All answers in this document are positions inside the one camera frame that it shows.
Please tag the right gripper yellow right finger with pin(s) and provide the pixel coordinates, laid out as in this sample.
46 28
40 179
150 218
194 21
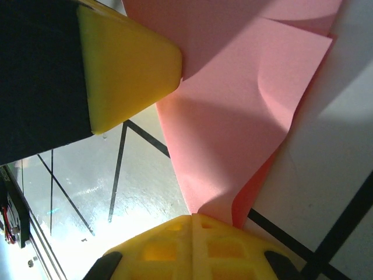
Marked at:
227 256

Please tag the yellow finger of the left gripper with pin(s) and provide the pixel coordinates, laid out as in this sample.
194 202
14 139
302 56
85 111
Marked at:
116 73

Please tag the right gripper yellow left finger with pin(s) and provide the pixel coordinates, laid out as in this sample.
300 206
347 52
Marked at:
163 256

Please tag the pink paper sheet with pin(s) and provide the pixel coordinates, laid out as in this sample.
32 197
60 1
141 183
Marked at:
227 116

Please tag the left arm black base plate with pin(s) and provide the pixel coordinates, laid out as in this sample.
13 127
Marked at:
13 201

